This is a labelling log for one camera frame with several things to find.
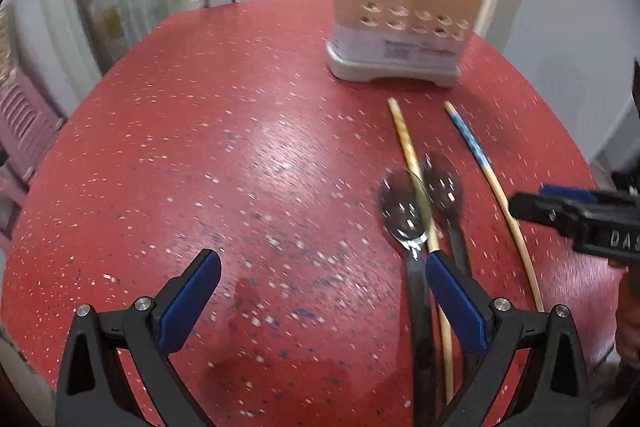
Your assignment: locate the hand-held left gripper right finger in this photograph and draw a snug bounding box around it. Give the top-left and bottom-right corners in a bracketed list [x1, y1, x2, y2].
[424, 252, 591, 427]

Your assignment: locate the blue patterned chopstick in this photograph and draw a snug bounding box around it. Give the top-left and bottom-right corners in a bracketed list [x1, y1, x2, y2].
[443, 101, 546, 314]

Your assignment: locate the person's right hand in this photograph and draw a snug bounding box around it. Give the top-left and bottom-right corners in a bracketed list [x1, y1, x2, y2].
[616, 267, 640, 360]

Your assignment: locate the pink plastic stool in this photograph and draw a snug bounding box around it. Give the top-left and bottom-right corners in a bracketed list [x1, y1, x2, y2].
[0, 162, 31, 250]
[0, 69, 67, 188]

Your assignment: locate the yellow patterned chopstick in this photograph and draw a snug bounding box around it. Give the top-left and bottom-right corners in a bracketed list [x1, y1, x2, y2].
[388, 98, 456, 405]

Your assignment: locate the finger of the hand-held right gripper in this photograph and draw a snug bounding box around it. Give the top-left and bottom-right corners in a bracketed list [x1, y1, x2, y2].
[508, 192, 583, 239]
[539, 184, 601, 205]

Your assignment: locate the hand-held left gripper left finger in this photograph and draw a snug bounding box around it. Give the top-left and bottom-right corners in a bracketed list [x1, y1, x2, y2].
[55, 248, 222, 427]

